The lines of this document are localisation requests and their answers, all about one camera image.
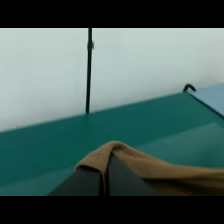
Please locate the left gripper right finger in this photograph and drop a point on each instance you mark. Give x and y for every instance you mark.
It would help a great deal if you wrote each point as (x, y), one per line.
(126, 180)

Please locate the black pole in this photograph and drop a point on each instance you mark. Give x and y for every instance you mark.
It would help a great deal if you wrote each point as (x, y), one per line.
(89, 73)

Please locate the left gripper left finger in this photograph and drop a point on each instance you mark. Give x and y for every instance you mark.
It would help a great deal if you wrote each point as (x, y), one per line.
(83, 183)

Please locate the brown garment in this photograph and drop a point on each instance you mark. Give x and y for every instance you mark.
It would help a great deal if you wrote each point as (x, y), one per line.
(173, 175)

